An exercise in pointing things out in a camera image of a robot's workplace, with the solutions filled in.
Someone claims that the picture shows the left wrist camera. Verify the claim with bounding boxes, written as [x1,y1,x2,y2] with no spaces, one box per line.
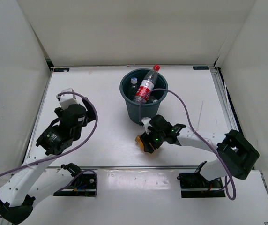
[56,94,78,110]

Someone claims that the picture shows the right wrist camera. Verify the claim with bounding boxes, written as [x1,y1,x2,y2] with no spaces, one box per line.
[141,117,152,134]

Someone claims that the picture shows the dark green plastic bin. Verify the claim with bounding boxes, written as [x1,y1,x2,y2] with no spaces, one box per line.
[119,68,168,124]

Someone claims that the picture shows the red label water bottle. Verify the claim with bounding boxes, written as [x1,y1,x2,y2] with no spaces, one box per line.
[133,65,160,104]

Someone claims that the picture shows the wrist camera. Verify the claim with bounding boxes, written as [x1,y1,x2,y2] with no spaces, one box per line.
[141,117,152,134]
[56,94,78,110]

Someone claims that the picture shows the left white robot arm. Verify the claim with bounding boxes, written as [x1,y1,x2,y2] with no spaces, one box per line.
[0,97,98,225]

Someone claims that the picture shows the blue label clear bottle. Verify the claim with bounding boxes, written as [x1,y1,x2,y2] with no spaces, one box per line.
[128,77,139,100]

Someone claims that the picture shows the clear bottle without label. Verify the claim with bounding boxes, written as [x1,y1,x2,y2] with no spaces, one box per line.
[147,95,159,104]

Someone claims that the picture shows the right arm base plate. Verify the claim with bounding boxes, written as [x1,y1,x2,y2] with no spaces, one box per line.
[177,173,225,198]

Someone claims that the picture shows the aluminium table rail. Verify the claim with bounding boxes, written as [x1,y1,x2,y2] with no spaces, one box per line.
[46,165,206,170]

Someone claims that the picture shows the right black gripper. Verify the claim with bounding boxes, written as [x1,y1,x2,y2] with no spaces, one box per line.
[140,126,165,154]

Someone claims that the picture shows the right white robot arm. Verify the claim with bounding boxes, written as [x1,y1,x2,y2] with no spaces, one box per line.
[135,115,260,188]

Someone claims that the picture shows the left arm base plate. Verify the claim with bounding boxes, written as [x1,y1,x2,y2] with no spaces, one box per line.
[53,170,98,197]

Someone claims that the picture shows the orange juice bottle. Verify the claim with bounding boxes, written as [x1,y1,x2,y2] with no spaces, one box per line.
[135,135,155,154]

